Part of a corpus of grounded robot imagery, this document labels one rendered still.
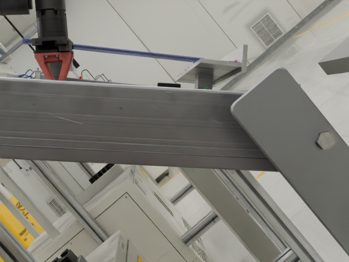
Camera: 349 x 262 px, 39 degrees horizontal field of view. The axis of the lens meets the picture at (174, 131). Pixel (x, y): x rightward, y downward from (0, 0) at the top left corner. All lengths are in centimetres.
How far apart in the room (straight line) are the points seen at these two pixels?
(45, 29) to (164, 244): 114
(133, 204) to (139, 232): 11
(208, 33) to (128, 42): 139
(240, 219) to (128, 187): 65
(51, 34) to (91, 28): 764
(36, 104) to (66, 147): 4
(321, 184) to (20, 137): 23
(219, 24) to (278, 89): 834
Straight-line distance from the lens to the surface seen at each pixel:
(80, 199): 223
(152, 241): 191
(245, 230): 133
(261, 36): 879
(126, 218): 188
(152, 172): 544
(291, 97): 35
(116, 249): 97
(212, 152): 39
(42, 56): 97
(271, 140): 35
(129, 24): 858
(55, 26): 97
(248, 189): 112
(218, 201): 130
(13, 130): 39
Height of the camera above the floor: 80
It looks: 5 degrees down
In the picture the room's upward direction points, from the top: 40 degrees counter-clockwise
